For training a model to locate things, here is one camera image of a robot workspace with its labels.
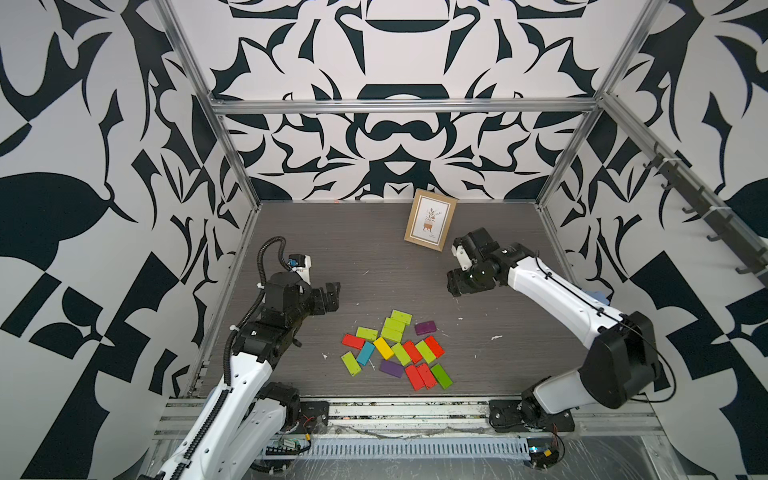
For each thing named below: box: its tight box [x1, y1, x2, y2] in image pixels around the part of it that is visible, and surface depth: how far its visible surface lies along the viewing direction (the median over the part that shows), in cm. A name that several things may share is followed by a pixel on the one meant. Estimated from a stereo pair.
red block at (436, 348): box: [424, 335, 445, 359], surface depth 87 cm
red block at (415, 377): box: [405, 365, 425, 392], surface depth 82 cm
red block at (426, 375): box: [416, 363, 437, 390], surface depth 82 cm
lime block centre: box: [391, 342, 411, 366], surface depth 85 cm
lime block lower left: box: [341, 351, 362, 377], surface depth 84 cm
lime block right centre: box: [415, 340, 436, 364], surface depth 85 cm
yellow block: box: [373, 337, 394, 361], surface depth 86 cm
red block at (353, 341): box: [342, 334, 366, 350], surface depth 87 cm
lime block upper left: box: [356, 326, 379, 341], surface depth 89 cm
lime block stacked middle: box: [381, 317, 405, 343], surface depth 90 cm
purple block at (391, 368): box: [379, 360, 404, 378], surface depth 84 cm
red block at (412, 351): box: [403, 340, 423, 364], surface depth 86 cm
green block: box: [430, 364, 453, 390], surface depth 81 cm
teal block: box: [356, 341, 376, 366], surface depth 85 cm
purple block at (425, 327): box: [414, 321, 437, 336], surface depth 91 cm
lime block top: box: [391, 309, 413, 326], surface depth 92 cm
